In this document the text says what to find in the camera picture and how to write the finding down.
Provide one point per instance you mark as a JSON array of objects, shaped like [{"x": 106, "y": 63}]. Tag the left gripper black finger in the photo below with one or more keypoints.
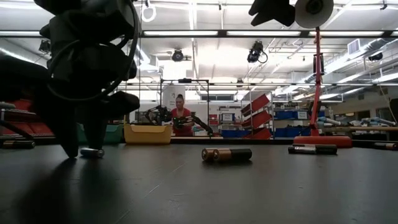
[
  {"x": 94, "y": 133},
  {"x": 66, "y": 130}
]

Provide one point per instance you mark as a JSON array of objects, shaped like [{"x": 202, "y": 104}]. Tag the copper and black battery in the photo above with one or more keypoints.
[
  {"x": 206, "y": 154},
  {"x": 326, "y": 149},
  {"x": 388, "y": 146},
  {"x": 18, "y": 144},
  {"x": 233, "y": 154}
]

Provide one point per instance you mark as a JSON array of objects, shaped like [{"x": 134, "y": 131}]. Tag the background black robot arm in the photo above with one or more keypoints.
[
  {"x": 158, "y": 113},
  {"x": 202, "y": 124}
]

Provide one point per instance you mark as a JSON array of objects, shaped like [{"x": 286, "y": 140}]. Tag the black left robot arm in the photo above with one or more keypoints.
[{"x": 18, "y": 77}]

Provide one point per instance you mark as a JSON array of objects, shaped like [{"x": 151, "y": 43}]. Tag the teal plastic bin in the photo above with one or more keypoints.
[{"x": 115, "y": 133}]

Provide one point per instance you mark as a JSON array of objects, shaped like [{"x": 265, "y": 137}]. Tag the red bin shelving rack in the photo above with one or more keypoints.
[{"x": 40, "y": 129}]

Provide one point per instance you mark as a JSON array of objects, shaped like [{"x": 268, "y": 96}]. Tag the yellow plastic bin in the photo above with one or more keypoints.
[{"x": 147, "y": 135}]

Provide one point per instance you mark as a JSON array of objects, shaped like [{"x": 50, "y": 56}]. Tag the person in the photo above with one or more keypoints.
[{"x": 183, "y": 113}]

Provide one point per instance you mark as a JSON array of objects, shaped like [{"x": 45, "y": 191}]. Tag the tilted red bin rack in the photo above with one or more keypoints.
[{"x": 256, "y": 104}]

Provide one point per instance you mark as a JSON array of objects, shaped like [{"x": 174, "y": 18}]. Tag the blue bin shelf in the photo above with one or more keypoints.
[{"x": 284, "y": 115}]

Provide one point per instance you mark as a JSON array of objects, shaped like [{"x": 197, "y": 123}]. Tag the blue framed sign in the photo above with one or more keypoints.
[{"x": 228, "y": 117}]

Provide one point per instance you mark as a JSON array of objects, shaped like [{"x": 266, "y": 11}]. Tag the blue storage bin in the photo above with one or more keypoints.
[{"x": 233, "y": 133}]

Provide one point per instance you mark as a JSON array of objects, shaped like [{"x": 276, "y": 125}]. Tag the wooden workbench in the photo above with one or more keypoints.
[{"x": 367, "y": 128}]

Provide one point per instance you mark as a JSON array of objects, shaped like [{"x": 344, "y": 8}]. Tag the black ceiling mounted camera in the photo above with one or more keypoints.
[
  {"x": 45, "y": 46},
  {"x": 178, "y": 56},
  {"x": 255, "y": 51}
]

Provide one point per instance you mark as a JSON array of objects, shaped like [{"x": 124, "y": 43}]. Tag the black metal rig frame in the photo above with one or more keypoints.
[{"x": 185, "y": 80}]

